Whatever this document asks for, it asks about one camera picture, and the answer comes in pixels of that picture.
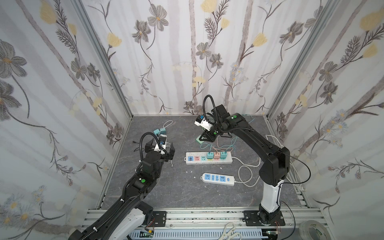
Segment green charger block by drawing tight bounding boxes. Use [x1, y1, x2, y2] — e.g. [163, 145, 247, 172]
[196, 136, 205, 144]

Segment teal charger with cable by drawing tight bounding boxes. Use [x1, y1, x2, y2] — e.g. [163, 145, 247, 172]
[199, 134, 238, 160]
[216, 137, 240, 159]

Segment pink charger with cable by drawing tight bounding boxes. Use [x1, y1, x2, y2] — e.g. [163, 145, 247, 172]
[214, 137, 231, 160]

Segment white multicolour power strip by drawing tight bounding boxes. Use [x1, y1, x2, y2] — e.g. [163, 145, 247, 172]
[184, 152, 233, 165]

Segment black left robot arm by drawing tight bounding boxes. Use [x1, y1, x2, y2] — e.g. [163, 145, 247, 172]
[69, 132, 175, 240]

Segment white blue power strip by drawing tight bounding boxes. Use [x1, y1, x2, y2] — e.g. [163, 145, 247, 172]
[201, 173, 235, 187]

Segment clear tape roll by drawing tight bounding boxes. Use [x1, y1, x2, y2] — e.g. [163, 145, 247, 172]
[299, 220, 331, 240]

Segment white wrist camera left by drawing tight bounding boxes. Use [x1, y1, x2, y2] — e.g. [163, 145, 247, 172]
[154, 137, 167, 152]

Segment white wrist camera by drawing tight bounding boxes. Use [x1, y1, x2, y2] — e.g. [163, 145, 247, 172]
[154, 137, 167, 152]
[195, 115, 213, 131]

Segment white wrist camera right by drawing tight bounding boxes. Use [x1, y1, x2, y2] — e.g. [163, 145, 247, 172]
[195, 115, 213, 131]

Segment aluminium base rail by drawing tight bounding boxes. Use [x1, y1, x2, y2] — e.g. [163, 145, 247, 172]
[80, 206, 334, 240]

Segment white scissors handles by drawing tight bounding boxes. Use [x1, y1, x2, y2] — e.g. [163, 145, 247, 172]
[219, 222, 242, 240]

